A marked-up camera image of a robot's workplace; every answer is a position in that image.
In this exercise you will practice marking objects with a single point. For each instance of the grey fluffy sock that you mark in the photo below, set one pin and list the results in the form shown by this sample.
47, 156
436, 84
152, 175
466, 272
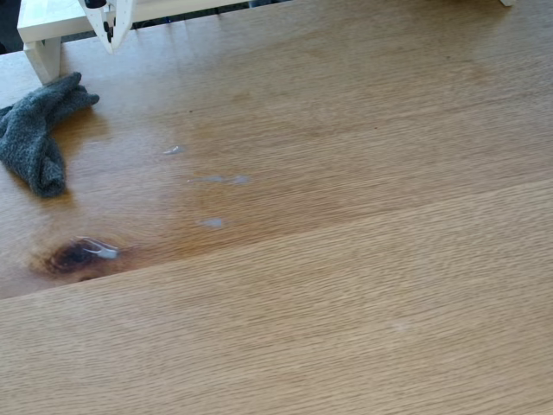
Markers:
30, 134

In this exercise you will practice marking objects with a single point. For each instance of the white wooden stand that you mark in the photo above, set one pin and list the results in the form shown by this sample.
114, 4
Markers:
43, 26

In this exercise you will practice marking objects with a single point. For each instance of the clear liquid spill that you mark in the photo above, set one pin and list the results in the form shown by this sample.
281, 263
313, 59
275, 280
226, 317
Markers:
175, 150

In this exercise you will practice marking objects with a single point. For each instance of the white stand leg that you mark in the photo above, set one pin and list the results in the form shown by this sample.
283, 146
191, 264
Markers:
507, 2

